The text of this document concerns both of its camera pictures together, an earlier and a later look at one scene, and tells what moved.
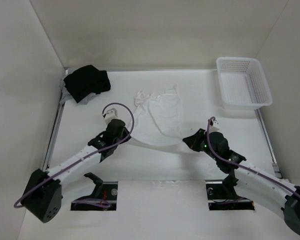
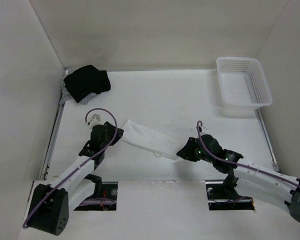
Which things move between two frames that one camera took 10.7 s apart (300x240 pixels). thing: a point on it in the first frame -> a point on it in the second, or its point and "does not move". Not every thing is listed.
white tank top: (158, 119) -> (151, 140)
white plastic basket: (242, 85) does not move
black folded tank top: (86, 81) does not move
